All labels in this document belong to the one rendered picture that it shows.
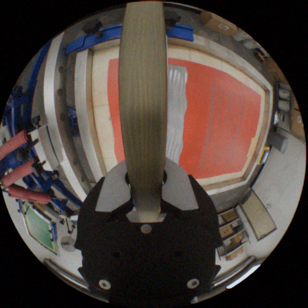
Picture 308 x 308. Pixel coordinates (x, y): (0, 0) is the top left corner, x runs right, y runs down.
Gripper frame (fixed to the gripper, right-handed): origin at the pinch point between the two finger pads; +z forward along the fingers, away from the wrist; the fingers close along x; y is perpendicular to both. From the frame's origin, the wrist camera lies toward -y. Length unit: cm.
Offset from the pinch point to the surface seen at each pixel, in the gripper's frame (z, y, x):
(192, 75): 15.6, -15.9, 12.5
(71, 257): -75, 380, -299
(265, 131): 13, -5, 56
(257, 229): -50, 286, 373
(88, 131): 12.2, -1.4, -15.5
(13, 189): -9, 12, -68
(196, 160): 15.8, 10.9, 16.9
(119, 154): 15.7, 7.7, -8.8
